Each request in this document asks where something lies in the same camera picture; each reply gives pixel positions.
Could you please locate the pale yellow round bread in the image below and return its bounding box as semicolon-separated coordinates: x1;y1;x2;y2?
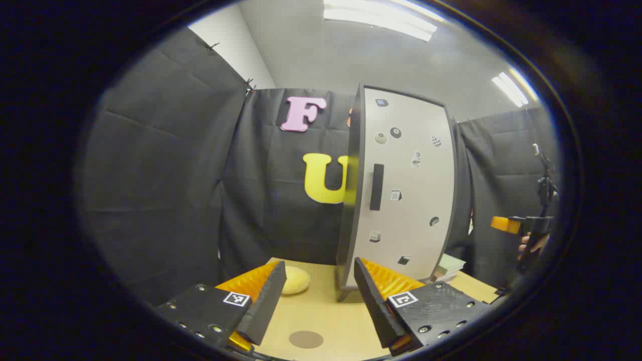
281;266;310;295

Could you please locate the dark grey cabinet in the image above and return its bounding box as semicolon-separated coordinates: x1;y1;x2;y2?
335;84;458;301

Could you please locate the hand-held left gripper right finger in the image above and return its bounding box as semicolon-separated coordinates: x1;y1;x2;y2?
354;257;495;356

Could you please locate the round brown coaster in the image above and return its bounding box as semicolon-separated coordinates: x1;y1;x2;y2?
288;330;324;349

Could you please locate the green book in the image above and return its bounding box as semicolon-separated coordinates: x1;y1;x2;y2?
437;253;467;275

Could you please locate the black cabinet door handle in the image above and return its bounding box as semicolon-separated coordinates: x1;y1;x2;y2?
370;163;385;211

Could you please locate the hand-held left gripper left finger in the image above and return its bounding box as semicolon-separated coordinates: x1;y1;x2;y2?
153;261;287;354

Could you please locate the black backdrop cloth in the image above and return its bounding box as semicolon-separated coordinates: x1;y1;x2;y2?
75;28;560;306

